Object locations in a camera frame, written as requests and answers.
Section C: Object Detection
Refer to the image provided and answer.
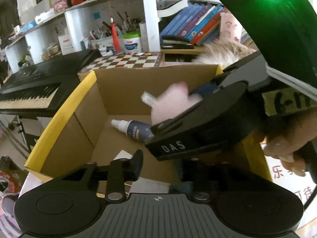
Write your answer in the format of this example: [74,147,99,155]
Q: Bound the pink plush pig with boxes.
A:
[141,82,202,125]

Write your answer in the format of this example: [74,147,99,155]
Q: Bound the navy spray bottle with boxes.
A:
[111,119,154,142]

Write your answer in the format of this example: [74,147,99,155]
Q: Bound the small white charger plug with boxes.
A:
[113,150,133,160]

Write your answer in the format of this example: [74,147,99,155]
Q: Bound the person right hand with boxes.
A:
[264,108,316,177]

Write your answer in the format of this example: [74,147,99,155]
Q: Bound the fluffy orange white cat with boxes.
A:
[192,38,256,69]

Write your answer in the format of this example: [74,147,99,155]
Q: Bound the yellow cardboard box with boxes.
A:
[24,64,273,199]

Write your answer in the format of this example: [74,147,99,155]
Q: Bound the pink cartoon cup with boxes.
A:
[220,12,242,42]

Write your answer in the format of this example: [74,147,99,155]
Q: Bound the wooden chessboard box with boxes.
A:
[80,52,162,73]

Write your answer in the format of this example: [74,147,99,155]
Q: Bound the white green lid jar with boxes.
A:
[123,31,142,53]

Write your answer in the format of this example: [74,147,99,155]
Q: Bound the pink checkered tablecloth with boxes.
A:
[265,156,316,204]

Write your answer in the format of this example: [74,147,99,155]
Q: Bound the red tassel ornament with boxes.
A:
[110,17,121,52]

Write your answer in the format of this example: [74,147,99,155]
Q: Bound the white bookshelf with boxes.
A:
[4,0,224,73]

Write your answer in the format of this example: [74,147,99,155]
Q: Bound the black electronic keyboard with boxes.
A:
[1,49,101,117]

